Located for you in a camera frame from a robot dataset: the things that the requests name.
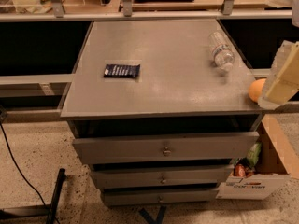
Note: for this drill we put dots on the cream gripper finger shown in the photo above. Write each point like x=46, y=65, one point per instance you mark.
x=283, y=80

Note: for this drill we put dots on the orange fruit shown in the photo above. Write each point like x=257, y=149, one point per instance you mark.
x=255, y=89

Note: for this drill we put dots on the dark blue rxbar wrapper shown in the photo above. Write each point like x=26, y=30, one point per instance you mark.
x=122, y=70

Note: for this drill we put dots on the clear plastic water bottle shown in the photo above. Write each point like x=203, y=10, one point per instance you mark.
x=221, y=52

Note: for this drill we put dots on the top grey drawer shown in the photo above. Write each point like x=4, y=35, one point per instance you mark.
x=173, y=147

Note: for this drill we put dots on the grey drawer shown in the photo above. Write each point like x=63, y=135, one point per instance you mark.
x=173, y=147
x=158, y=196
x=159, y=177

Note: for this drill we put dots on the green snack bag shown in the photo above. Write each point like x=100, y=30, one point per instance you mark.
x=253, y=154

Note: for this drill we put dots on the brown snack packet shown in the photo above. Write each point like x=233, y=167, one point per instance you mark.
x=240, y=170

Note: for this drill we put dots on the cardboard box with snacks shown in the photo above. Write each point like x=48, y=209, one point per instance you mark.
x=277, y=164

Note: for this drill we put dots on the grey drawer cabinet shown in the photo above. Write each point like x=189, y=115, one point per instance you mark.
x=178, y=90

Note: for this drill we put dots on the bottom grey drawer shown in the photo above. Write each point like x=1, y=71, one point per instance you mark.
x=158, y=196

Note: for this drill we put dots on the middle grey drawer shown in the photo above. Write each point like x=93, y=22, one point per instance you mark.
x=159, y=177

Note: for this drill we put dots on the metal railing frame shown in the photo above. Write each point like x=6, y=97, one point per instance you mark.
x=119, y=10

